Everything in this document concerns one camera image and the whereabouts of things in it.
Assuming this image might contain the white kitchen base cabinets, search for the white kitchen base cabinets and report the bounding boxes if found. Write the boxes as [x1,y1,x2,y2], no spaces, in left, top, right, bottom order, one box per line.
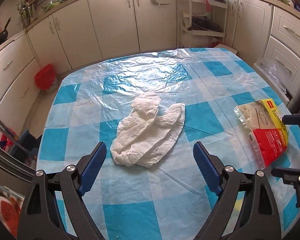
[0,0,300,133]

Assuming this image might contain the blue dustpan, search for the blue dustpan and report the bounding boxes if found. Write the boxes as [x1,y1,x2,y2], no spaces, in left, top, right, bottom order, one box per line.
[9,130,42,163]

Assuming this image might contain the red yellow snack package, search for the red yellow snack package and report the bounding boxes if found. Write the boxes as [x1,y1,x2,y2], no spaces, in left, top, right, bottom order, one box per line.
[234,98,288,169]

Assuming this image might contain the white rolling shelf cart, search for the white rolling shelf cart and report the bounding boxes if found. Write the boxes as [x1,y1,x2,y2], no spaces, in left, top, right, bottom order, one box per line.
[177,0,228,48]

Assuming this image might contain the blue white checkered tablecloth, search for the blue white checkered tablecloth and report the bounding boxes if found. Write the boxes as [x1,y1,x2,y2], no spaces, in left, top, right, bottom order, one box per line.
[37,48,289,239]

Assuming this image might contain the black frying pan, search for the black frying pan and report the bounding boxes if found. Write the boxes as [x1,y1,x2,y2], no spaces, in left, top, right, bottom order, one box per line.
[0,17,11,45]

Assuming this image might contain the red lined trash bin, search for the red lined trash bin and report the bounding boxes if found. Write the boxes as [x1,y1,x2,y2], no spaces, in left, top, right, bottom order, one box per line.
[34,64,57,90]

